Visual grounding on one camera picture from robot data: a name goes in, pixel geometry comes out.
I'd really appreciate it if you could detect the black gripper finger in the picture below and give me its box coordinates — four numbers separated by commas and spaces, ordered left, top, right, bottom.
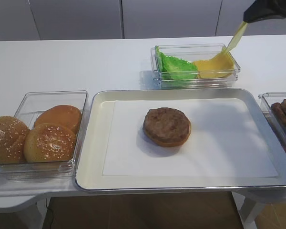
243, 0, 286, 23

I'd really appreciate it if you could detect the yellow cheese slice in container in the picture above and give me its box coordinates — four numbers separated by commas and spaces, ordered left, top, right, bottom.
193, 52, 234, 79

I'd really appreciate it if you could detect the clear patty tomato container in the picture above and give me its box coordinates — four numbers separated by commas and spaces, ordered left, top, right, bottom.
258, 92, 286, 152

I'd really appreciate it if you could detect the left sesame bun top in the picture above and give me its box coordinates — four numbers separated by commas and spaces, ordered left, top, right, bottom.
0, 116, 30, 165

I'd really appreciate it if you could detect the yellow cheese slice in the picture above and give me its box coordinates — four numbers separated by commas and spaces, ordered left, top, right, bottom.
193, 52, 234, 79
222, 21, 248, 53

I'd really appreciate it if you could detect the green lettuce leaf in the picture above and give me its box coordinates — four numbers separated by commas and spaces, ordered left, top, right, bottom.
155, 46, 198, 80

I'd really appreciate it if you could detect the clear lettuce cheese container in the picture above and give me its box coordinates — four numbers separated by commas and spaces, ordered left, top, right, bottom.
151, 43, 240, 89

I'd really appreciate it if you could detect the silver metal tray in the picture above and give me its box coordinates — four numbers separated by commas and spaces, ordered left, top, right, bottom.
76, 88, 286, 192

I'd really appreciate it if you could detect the sesame bun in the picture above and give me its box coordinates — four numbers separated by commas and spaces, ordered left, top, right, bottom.
23, 123, 77, 163
0, 116, 30, 165

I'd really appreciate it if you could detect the brown meat patty left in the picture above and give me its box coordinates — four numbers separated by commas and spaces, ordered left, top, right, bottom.
271, 103, 286, 128

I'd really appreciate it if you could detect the clear bun container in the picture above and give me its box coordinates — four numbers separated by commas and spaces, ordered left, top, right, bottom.
0, 91, 89, 179

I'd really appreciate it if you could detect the white paper sheet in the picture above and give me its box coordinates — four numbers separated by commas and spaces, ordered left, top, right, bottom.
103, 99, 278, 177

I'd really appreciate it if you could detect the brown meat patty on bun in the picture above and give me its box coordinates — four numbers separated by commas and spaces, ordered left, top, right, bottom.
143, 107, 191, 143

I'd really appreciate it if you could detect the right sesame bun top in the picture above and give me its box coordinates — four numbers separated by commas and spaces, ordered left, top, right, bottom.
23, 123, 77, 163

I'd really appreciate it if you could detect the plain bun bottom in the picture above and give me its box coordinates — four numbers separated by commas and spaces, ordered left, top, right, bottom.
34, 104, 82, 134

